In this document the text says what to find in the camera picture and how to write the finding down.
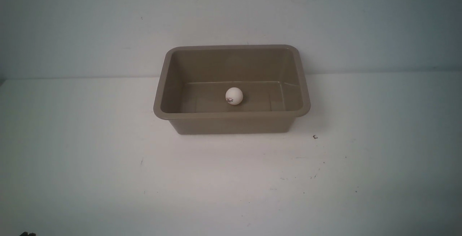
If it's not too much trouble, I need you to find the white ping-pong ball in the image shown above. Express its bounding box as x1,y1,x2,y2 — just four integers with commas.
225,87,244,105

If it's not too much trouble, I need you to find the brown plastic storage bin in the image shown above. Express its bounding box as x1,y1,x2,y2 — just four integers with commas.
153,45,311,135

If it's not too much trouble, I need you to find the black object at bottom edge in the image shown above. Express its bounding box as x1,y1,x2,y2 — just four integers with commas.
19,232,36,236

